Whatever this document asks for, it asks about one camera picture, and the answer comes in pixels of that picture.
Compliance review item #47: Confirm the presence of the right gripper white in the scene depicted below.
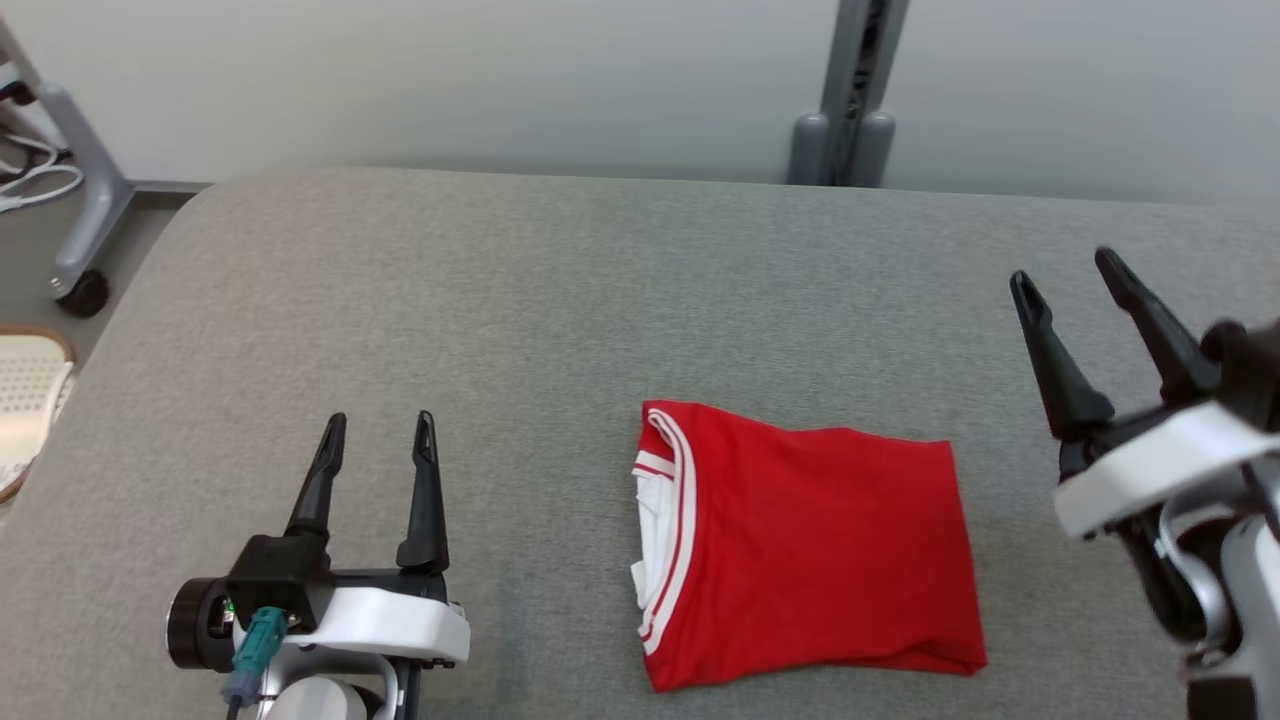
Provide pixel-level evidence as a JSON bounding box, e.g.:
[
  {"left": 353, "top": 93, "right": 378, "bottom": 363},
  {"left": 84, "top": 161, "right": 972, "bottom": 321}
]
[{"left": 1009, "top": 246, "right": 1280, "bottom": 542}]

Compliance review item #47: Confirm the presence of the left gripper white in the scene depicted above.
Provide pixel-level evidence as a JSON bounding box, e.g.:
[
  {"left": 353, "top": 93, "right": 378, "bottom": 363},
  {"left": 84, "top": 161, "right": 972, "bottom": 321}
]
[{"left": 284, "top": 409, "right": 471, "bottom": 668}]

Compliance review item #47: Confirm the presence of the red white basketball jersey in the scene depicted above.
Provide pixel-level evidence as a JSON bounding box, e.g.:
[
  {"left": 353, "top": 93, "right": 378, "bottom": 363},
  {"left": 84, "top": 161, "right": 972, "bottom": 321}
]
[{"left": 629, "top": 399, "right": 990, "bottom": 695}]

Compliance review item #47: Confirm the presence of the grey cylindrical partition foot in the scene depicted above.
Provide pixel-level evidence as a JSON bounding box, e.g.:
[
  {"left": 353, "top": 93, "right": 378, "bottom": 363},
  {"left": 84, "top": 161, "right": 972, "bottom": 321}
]
[
  {"left": 787, "top": 111, "right": 834, "bottom": 187},
  {"left": 857, "top": 109, "right": 897, "bottom": 189}
]

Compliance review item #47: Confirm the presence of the black caster wheel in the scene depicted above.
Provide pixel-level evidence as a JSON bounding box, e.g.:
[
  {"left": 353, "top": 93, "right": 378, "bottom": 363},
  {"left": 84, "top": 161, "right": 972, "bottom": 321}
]
[{"left": 54, "top": 267, "right": 112, "bottom": 320}]

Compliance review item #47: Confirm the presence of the white perforated laundry basket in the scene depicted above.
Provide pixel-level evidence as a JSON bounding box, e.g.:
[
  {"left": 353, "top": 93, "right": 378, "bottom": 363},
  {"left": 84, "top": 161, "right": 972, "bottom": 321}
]
[{"left": 0, "top": 325, "right": 78, "bottom": 502}]

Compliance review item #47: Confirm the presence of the left camera cable teal plug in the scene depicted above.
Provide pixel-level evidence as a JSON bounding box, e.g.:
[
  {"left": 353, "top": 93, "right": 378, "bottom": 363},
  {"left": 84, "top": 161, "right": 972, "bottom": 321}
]
[{"left": 221, "top": 604, "right": 290, "bottom": 720}]

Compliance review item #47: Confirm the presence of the grey metal partition post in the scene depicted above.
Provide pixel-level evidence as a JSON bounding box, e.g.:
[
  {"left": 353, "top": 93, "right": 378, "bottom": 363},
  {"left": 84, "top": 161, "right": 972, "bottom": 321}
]
[{"left": 819, "top": 0, "right": 912, "bottom": 189}]

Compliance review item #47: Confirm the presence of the grey cart leg frame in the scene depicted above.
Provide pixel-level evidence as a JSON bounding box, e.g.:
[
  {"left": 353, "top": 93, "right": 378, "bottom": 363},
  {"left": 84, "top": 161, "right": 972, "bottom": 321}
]
[{"left": 0, "top": 18, "right": 137, "bottom": 299}]

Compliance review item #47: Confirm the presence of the white loose cable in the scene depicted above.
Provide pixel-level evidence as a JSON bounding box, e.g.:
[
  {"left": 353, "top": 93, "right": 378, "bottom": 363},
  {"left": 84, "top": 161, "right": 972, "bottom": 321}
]
[{"left": 0, "top": 128, "right": 87, "bottom": 217}]

